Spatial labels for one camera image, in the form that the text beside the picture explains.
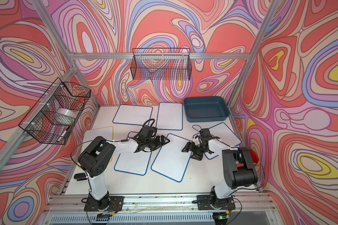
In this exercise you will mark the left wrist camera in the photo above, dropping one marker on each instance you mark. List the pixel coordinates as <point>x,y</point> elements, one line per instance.
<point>148,132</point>

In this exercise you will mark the yellow-framed whiteboard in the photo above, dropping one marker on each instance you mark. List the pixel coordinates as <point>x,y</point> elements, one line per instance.
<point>107,133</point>

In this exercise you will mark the marker in wire basket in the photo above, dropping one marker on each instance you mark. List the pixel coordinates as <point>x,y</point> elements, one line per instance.
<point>62,136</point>

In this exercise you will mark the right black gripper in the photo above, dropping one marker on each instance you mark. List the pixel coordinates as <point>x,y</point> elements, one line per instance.
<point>198,157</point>

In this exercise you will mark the aluminium front rail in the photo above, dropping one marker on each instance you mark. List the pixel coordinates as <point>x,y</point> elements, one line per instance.
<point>156,203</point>

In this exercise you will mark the left black wire basket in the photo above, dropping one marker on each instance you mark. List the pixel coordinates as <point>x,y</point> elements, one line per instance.
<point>41,125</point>

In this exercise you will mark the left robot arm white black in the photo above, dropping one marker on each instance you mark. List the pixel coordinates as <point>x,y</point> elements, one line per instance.
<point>94,160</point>

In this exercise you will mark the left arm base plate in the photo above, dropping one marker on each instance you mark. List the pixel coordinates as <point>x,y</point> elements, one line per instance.
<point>110,204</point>

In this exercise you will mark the black wire basket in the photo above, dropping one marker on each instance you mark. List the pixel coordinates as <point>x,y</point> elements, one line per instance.
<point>156,63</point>
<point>41,125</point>

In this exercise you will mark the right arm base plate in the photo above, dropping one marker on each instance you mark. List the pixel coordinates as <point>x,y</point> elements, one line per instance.
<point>210,202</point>

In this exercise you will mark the red plastic cup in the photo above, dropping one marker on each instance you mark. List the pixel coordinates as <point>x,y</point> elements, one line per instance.
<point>255,157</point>

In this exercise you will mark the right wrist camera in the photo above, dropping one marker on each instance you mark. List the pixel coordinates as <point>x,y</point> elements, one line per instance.
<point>204,135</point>

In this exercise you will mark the back black wire basket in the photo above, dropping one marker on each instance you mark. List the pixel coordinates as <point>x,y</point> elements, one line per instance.
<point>156,63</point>

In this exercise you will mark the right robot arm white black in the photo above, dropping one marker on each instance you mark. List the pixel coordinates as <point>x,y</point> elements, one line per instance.
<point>238,171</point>

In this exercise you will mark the blue-framed whiteboard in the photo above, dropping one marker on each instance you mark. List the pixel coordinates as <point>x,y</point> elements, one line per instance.
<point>224,132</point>
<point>170,116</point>
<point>129,161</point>
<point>170,161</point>
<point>132,115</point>

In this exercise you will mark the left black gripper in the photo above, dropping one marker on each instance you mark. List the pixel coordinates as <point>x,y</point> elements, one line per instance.
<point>160,144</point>

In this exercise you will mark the teal plastic storage box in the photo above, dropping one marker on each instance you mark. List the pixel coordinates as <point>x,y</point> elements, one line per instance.
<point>206,109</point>

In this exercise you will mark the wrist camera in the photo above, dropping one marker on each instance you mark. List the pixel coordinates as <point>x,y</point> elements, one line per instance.
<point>148,132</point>
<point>204,135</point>

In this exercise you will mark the silver tape roll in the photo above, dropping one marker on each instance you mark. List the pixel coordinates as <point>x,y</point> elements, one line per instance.
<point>65,116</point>

